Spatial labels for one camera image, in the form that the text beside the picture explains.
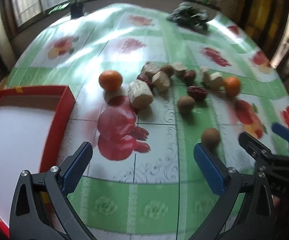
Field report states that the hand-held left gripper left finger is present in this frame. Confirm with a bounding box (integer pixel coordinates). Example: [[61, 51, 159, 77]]
[[9, 141, 97, 240]]

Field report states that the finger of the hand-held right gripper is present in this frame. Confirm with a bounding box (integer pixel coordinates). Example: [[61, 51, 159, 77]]
[[271, 122, 289, 160], [238, 131, 289, 175]]

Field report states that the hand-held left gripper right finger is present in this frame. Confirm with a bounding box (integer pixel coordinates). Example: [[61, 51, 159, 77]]
[[189, 142, 277, 240]]

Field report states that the brown longan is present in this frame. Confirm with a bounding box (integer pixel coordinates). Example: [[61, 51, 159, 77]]
[[177, 95, 196, 112], [160, 64, 175, 77], [201, 127, 221, 151]]

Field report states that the orange mandarin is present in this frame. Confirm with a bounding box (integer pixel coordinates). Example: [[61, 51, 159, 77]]
[[224, 76, 241, 97], [99, 70, 123, 92]]

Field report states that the red cardboard box tray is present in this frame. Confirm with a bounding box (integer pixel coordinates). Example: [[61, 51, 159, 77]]
[[0, 85, 76, 238]]

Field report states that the red date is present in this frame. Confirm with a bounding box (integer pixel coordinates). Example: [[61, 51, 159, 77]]
[[187, 86, 208, 101], [137, 73, 155, 87], [183, 69, 197, 84]]

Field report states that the pile of sugarcane chunks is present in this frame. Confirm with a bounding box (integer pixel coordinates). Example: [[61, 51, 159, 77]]
[[127, 62, 225, 110]]

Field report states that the yellow vertical board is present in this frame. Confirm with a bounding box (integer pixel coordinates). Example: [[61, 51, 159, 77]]
[[247, 0, 270, 35]]

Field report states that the green fruit-print tablecloth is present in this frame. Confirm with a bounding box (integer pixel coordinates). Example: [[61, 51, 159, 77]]
[[6, 2, 289, 240]]

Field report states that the dark plastic bag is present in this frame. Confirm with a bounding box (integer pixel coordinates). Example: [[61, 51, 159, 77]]
[[166, 2, 210, 32]]

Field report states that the black box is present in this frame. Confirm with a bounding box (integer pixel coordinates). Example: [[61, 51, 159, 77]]
[[71, 1, 85, 18]]

